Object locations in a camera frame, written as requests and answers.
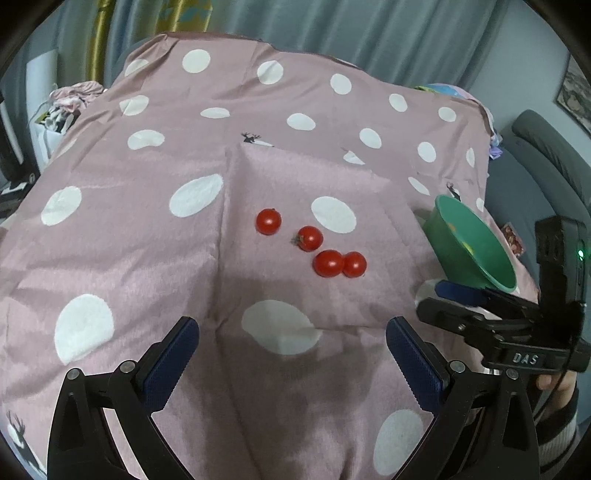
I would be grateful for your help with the red cherry tomato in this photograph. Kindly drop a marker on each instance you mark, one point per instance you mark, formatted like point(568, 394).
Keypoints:
point(268, 221)
point(355, 264)
point(328, 263)
point(308, 238)

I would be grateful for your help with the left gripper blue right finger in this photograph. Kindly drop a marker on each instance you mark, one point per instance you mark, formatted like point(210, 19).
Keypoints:
point(483, 424)

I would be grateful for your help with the colourful cloth behind table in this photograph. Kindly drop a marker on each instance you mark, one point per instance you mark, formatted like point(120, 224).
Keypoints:
point(446, 89)

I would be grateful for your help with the green plastic bowl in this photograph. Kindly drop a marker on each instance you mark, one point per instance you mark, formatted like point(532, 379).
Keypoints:
point(467, 249)

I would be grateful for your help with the pile of clothes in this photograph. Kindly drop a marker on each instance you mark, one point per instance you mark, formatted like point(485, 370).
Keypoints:
point(64, 105)

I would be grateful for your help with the right hand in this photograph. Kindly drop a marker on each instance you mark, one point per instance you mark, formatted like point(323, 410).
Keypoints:
point(561, 387)

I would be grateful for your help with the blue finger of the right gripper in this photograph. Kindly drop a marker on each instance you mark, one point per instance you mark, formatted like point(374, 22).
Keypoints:
point(452, 318)
point(461, 294)

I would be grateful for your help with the yellow patterned curtain strip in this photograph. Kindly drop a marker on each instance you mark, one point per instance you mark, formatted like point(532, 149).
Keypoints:
point(120, 26)

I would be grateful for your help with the red cherry tomato top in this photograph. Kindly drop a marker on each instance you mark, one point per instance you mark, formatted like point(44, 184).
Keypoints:
point(268, 221)

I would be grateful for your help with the pink polka dot tablecloth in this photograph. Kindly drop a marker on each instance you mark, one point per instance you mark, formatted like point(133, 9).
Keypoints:
point(147, 212)

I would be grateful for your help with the teal curtain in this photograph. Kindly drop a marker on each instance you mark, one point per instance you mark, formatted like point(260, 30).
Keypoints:
point(402, 42)

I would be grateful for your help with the red cherry tomato bottom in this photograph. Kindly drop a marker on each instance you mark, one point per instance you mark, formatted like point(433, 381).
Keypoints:
point(328, 263)

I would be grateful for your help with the grey sofa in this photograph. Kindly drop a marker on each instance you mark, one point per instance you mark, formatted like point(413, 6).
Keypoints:
point(538, 175)

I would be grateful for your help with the framed wall painting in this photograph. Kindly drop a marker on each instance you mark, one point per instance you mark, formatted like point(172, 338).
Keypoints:
point(574, 95)

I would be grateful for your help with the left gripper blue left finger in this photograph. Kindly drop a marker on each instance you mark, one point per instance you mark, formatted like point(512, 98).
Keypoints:
point(81, 445)

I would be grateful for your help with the striped right sleeve forearm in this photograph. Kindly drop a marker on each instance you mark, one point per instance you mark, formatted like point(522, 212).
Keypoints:
point(558, 436)

